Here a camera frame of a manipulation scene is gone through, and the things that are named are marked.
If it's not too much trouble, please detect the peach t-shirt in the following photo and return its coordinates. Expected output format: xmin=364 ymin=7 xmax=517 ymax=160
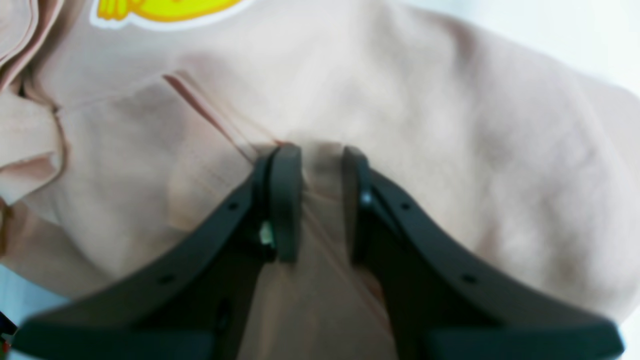
xmin=1 ymin=0 xmax=639 ymax=360

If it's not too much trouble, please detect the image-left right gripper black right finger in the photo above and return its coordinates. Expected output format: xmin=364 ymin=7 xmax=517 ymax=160
xmin=342 ymin=146 xmax=626 ymax=360

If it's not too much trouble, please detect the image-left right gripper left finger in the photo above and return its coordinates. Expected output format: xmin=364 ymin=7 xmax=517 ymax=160
xmin=13 ymin=144 xmax=302 ymax=360

